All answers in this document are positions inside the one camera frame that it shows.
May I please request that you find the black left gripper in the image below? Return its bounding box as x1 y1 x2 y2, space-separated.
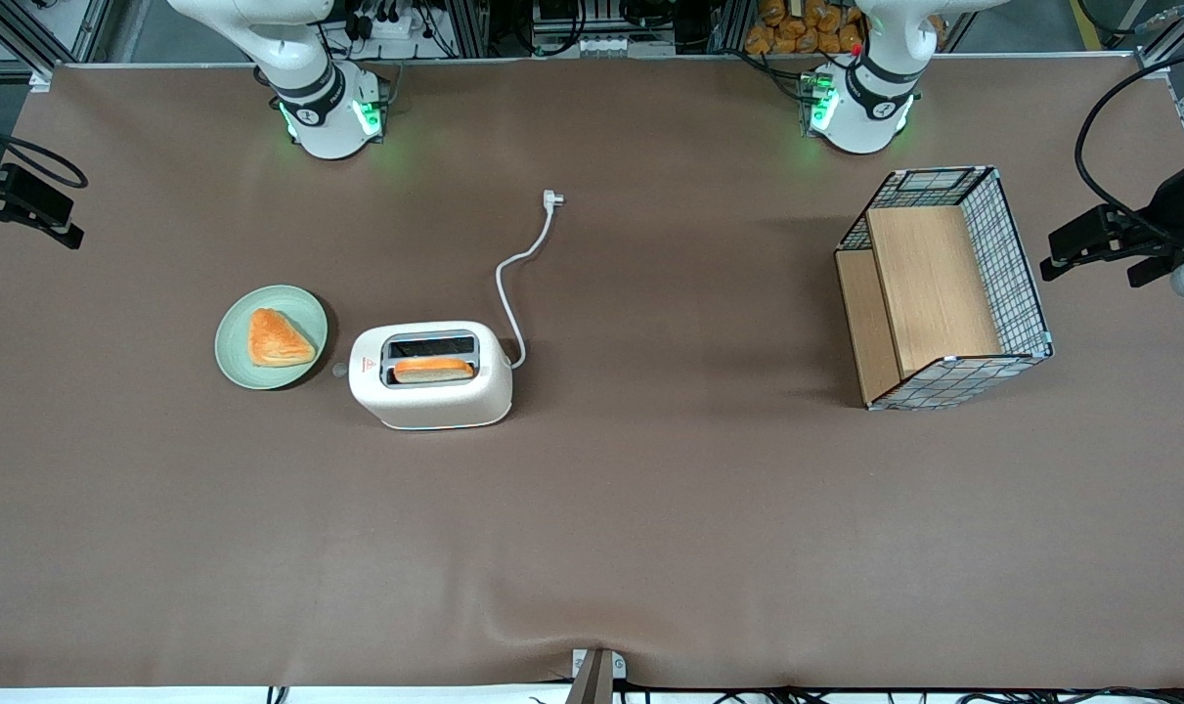
1040 147 1184 287

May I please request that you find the white two-slot toaster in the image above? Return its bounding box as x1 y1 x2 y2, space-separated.
348 321 514 431

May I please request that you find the light wooden shelf insert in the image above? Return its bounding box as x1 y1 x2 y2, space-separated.
835 205 1004 407

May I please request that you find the pale green round plate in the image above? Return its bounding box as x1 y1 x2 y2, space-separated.
214 285 329 391

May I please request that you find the triangular orange pastry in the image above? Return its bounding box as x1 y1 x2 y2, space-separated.
248 308 318 369

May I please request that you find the bag of orange bread rolls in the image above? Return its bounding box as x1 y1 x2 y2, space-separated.
743 0 947 57

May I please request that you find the white power strip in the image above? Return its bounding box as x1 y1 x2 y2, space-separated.
357 5 428 42

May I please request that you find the toast slice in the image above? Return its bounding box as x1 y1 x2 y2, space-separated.
392 358 475 384

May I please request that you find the brown table cover mat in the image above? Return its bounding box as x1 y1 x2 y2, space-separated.
0 54 1184 690

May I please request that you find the black wire basket checked liner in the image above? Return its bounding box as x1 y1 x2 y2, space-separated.
834 166 1055 412

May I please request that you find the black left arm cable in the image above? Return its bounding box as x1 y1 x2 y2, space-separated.
1074 44 1184 245

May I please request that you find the aluminium frame post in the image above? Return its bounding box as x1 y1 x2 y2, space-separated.
712 0 755 56
452 0 491 60

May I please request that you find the white toaster power cord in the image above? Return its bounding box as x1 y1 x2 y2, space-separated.
495 190 566 371

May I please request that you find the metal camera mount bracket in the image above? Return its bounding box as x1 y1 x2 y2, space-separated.
567 647 628 704

